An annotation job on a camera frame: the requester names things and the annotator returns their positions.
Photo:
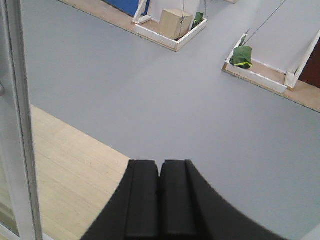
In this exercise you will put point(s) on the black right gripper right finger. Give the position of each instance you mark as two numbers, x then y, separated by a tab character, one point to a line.
191	209

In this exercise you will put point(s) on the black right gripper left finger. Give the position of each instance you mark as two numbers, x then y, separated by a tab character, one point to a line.
132	211

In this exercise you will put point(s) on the white sliding transparent door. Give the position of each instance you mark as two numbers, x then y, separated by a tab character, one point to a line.
20	217

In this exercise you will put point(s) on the green sandbag near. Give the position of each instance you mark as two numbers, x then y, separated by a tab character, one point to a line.
242	57

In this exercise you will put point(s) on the green sandbag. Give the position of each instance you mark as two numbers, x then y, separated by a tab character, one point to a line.
242	57
197	20

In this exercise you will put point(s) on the brown wooden panel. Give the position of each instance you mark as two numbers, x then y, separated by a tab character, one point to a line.
311	72

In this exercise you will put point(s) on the light wooden box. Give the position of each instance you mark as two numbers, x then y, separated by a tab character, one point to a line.
174	23

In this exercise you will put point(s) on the green sandbag far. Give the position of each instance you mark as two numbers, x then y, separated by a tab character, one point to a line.
197	20

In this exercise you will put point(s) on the blue board panel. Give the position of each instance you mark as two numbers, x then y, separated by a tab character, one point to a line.
128	7

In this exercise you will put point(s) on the white wooden frame right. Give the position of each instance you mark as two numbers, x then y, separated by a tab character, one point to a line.
273	79

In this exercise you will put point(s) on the white wooden base frame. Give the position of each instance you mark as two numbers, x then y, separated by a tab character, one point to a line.
146	26

